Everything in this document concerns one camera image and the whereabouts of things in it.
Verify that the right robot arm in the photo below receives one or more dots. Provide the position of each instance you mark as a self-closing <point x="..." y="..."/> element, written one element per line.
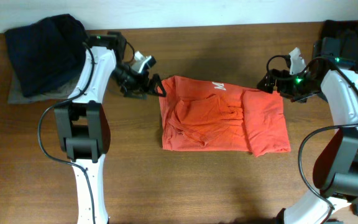
<point x="332" y="74"/>

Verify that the red printed t-shirt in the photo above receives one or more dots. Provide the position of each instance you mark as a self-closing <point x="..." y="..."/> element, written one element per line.
<point x="212" y="116"/>

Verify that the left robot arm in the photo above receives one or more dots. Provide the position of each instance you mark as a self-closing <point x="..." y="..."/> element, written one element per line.
<point x="82" y="126"/>

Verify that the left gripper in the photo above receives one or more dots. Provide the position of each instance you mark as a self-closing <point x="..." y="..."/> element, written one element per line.
<point x="140" y="85"/>

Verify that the folded grey garment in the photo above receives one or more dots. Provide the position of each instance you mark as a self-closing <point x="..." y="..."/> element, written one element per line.
<point x="15" y="96"/>

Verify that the folded navy garment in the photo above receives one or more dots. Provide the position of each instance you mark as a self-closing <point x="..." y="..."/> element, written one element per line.
<point x="46" y="54"/>

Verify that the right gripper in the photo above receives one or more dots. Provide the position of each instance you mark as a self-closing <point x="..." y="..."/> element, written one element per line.
<point x="282" y="88"/>

